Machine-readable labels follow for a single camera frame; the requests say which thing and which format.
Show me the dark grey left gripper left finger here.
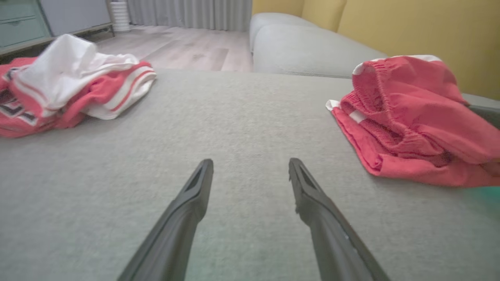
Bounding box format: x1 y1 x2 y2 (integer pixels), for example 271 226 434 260
117 158 214 281

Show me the teal drawer cabinet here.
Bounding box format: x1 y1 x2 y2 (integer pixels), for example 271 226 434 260
0 0 52 50

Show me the white ribbed cylinder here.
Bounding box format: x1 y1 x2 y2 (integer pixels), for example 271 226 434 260
110 1 132 33

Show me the large grey sofa seat cushion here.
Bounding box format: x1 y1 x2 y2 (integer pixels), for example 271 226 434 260
0 69 500 281

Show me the red and white sports jersey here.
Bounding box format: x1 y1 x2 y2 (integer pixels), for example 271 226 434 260
0 34 157 138

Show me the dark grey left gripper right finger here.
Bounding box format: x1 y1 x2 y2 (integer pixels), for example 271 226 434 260
288 158 391 281

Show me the large yellow sofa back cushion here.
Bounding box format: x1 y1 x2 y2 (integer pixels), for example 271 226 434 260
337 0 500 101

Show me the grey pleated curtain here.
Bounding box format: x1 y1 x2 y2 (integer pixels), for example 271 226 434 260
126 0 254 32

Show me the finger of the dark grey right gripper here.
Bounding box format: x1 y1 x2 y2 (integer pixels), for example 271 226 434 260
468 105 500 130

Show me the folded red knit garment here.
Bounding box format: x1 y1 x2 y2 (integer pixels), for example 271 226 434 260
326 55 500 188

